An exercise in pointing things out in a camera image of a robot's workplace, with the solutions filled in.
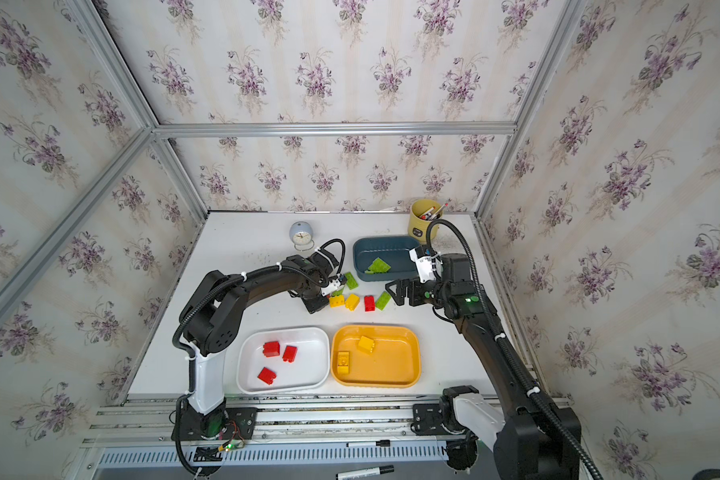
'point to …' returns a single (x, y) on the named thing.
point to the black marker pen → (379, 470)
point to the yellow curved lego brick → (343, 363)
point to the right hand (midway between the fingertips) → (399, 285)
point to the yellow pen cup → (421, 213)
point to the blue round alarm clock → (301, 233)
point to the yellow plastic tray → (394, 362)
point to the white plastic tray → (279, 359)
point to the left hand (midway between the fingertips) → (315, 298)
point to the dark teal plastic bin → (393, 251)
